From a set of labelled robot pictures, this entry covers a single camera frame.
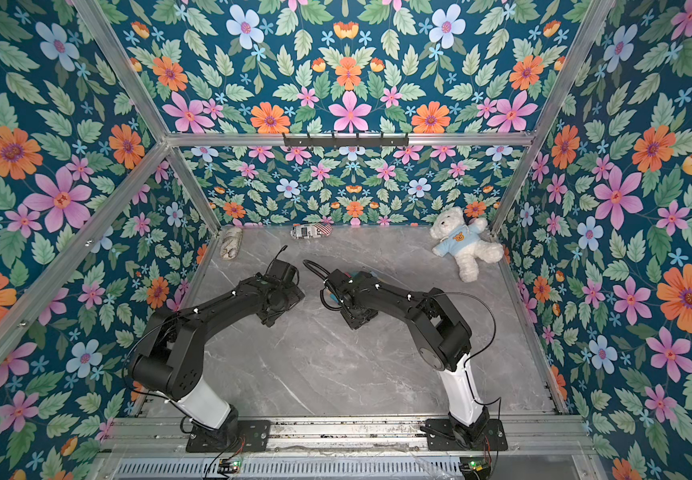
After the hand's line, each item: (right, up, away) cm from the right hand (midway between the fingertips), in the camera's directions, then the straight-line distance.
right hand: (363, 317), depth 93 cm
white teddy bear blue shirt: (+35, +26, +12) cm, 45 cm away
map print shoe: (-50, +24, +18) cm, 59 cm away
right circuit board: (+27, -32, -22) cm, 48 cm away
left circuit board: (-33, -32, -21) cm, 50 cm away
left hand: (-22, +5, +1) cm, 22 cm away
